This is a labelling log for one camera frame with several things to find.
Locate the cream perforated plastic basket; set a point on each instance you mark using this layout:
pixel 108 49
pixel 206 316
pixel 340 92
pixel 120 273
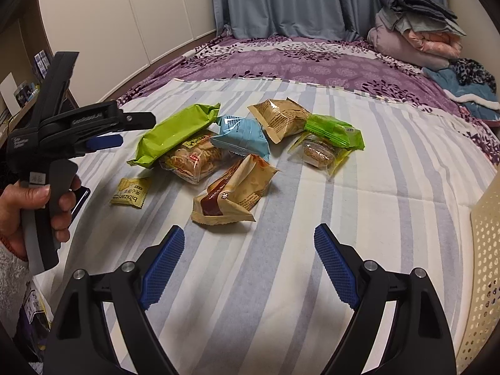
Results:
pixel 484 281

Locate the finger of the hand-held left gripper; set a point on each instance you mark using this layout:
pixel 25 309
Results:
pixel 136 120
pixel 103 142

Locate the white card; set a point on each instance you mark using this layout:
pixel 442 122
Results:
pixel 8 95

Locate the small green snack packet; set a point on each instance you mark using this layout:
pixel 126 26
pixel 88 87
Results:
pixel 330 129

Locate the blue fleece garment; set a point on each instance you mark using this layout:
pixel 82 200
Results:
pixel 461 93

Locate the purple floral bedsheet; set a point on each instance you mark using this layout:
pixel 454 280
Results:
pixel 293 62

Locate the tan snack packet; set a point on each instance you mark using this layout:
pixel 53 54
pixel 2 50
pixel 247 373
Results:
pixel 277 119

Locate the leopard print cloth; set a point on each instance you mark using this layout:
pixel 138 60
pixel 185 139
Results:
pixel 472 72

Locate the clear cracker packet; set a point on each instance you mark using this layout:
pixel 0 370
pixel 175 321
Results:
pixel 191 162

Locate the clear round cookie packet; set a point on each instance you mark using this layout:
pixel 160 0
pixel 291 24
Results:
pixel 316 154

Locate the long green snack packet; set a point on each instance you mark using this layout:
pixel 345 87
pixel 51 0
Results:
pixel 172 132

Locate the beige and brown snack packet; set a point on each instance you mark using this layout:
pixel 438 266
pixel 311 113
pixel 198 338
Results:
pixel 234 191

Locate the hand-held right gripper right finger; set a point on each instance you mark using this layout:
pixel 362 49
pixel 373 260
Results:
pixel 336 265

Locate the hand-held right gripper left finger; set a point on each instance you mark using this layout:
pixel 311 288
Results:
pixel 164 265

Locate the small yellow snack packet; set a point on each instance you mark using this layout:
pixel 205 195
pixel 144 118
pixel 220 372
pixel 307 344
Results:
pixel 131 195

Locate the light blue snack packet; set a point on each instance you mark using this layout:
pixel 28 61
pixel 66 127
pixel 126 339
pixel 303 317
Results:
pixel 242 136

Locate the blue small boxes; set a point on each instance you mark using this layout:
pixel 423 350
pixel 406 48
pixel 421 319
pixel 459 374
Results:
pixel 41 64

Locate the person's left hand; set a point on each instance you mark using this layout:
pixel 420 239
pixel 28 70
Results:
pixel 13 203

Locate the white wardrobe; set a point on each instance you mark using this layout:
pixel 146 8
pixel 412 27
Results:
pixel 117 15

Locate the pink folded quilt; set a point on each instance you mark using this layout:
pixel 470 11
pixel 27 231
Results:
pixel 437 43

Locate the light grey folded blanket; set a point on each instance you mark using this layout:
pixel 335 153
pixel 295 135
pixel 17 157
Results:
pixel 394 21

